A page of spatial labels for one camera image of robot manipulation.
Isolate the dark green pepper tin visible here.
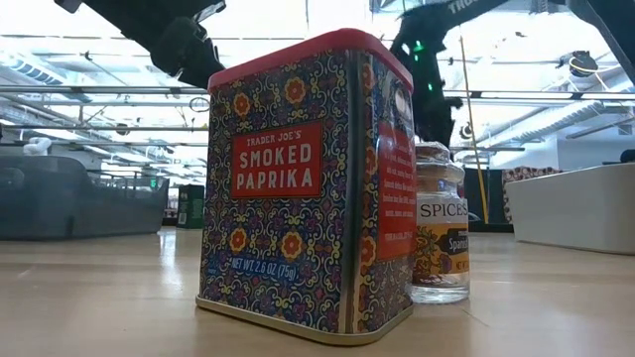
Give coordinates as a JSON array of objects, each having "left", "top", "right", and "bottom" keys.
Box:
[{"left": 177, "top": 183, "right": 206, "bottom": 230}]

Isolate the cork-lidded glass spice jar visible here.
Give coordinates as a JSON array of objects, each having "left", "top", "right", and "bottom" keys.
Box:
[{"left": 410, "top": 142, "right": 471, "bottom": 304}]

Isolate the red-lidded smoked paprika tin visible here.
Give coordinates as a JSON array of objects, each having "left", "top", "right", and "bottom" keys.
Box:
[{"left": 194, "top": 28, "right": 416, "bottom": 347}]

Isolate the dark grey plastic bin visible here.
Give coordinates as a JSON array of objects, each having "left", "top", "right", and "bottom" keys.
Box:
[{"left": 0, "top": 155, "right": 171, "bottom": 242}]

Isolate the white plastic bin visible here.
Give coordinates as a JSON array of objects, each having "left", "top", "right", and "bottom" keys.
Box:
[{"left": 504, "top": 162, "right": 635, "bottom": 257}]

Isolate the white pipe elbow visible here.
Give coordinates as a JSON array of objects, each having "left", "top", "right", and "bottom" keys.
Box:
[{"left": 22, "top": 136, "right": 54, "bottom": 158}]

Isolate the grey overhead metal rail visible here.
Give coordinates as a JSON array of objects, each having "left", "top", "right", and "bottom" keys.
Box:
[{"left": 0, "top": 84, "right": 635, "bottom": 100}]

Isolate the yellow hanging cable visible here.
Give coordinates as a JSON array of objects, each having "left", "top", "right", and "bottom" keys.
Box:
[{"left": 458, "top": 35, "right": 490, "bottom": 225}]

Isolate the black ceiling cable reel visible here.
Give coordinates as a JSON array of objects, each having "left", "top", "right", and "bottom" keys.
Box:
[{"left": 558, "top": 49, "right": 601, "bottom": 78}]

